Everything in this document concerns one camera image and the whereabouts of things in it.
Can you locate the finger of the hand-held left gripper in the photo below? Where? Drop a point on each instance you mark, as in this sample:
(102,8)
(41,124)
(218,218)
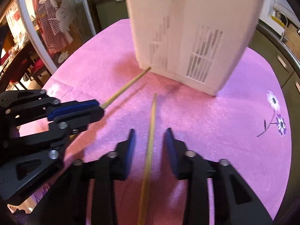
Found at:
(72,109)
(79,119)

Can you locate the wooden chopstick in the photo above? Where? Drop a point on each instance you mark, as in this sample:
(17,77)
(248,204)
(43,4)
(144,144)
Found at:
(151,140)
(126,86)

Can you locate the small steel faucet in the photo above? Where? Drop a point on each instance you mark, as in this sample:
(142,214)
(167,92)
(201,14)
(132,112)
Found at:
(283,23)

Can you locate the green kitchen cabinets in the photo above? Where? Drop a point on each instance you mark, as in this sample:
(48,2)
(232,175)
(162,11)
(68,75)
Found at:
(279,61)

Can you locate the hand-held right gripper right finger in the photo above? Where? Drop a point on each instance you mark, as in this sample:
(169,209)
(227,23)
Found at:
(171,154)

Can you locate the wooden cutting board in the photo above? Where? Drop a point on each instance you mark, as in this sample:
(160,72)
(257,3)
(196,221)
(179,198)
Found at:
(294,36)

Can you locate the red cushioned chair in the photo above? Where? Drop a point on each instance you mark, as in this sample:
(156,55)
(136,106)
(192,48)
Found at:
(38,69)

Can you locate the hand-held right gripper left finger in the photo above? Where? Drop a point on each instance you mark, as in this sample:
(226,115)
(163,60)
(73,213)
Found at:
(130,154)

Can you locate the white plastic utensil holder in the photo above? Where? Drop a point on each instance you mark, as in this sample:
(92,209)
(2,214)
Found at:
(187,28)

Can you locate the floral glass sliding door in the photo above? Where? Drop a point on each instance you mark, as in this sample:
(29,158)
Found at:
(65,16)

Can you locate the yellow sink item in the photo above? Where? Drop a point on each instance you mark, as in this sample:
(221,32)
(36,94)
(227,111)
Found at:
(278,21)

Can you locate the red checked apron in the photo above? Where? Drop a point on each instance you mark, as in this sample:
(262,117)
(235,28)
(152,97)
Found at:
(50,28)

